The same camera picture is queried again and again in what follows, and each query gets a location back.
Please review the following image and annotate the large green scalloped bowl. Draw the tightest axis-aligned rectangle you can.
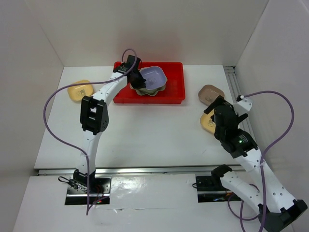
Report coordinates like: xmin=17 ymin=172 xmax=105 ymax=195
xmin=129 ymin=84 xmax=166 ymax=97

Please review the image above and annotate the purple square plate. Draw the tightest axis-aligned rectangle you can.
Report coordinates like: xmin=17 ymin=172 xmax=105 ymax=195
xmin=140 ymin=66 xmax=167 ymax=90

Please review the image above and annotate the yellow square plate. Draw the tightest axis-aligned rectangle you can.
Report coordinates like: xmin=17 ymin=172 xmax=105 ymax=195
xmin=67 ymin=80 xmax=94 ymax=102
xmin=200 ymin=110 xmax=216 ymax=135

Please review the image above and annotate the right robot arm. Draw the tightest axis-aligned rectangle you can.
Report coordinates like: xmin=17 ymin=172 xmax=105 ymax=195
xmin=204 ymin=96 xmax=308 ymax=232

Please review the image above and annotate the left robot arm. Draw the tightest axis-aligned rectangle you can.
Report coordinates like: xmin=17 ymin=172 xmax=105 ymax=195
xmin=73 ymin=55 xmax=145 ymax=193

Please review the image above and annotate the red plastic bin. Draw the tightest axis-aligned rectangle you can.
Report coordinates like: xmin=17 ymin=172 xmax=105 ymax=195
xmin=113 ymin=62 xmax=185 ymax=104

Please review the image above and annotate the brown square plate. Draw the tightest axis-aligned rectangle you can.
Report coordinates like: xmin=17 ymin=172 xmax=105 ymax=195
xmin=198 ymin=85 xmax=225 ymax=106

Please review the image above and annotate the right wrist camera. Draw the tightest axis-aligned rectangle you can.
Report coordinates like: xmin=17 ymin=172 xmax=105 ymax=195
xmin=233 ymin=95 xmax=253 ymax=115

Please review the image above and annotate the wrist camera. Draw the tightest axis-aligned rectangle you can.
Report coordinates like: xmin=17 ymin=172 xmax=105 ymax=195
xmin=113 ymin=62 xmax=132 ymax=74
xmin=233 ymin=95 xmax=253 ymax=115

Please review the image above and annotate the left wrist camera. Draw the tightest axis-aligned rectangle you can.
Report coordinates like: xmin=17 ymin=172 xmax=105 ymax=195
xmin=113 ymin=62 xmax=132 ymax=74

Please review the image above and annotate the aluminium rail right side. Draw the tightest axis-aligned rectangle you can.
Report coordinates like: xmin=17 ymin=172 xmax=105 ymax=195
xmin=224 ymin=65 xmax=254 ymax=136

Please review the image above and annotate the aluminium rail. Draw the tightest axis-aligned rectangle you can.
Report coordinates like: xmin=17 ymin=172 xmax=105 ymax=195
xmin=37 ymin=164 xmax=242 ymax=176
xmin=224 ymin=65 xmax=254 ymax=136

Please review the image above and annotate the aluminium rail front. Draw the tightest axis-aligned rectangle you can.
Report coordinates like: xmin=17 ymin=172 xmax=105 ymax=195
xmin=37 ymin=164 xmax=242 ymax=176

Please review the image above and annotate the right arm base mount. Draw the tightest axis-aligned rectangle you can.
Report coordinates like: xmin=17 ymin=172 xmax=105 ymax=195
xmin=192 ymin=176 xmax=241 ymax=203

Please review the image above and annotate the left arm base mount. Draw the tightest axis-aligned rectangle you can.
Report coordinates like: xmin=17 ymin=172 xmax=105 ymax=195
xmin=64 ymin=175 xmax=112 ymax=206

